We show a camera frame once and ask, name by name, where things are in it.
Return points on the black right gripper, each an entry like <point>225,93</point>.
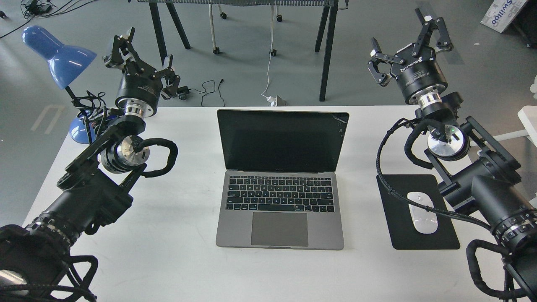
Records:
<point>419,77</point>

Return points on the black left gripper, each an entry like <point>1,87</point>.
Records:
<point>140,85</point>

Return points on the grey laptop notebook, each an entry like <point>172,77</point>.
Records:
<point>280,187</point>

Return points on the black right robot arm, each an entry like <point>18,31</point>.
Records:
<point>478,173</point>

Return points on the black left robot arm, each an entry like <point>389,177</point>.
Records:
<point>36,259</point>

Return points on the white rolling chair base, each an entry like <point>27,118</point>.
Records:
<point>243,32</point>

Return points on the blue desk lamp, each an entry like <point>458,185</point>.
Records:
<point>66,63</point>

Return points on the white cardboard box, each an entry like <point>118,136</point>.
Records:
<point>501,13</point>

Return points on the white side table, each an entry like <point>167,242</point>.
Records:
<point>525,121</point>

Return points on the white computer mouse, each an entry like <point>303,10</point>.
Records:
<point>424,222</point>

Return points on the black mouse pad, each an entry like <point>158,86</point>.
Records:
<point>398,215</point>

